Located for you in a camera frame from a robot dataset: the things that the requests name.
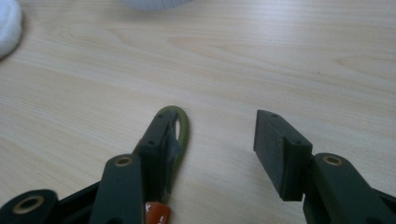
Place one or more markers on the white fluffy plush toy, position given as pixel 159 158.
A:
pixel 7 28

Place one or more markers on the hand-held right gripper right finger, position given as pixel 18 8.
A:
pixel 280 161

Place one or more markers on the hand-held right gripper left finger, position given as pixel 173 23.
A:
pixel 152 174

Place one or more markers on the white stand with pole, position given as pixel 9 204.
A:
pixel 155 3

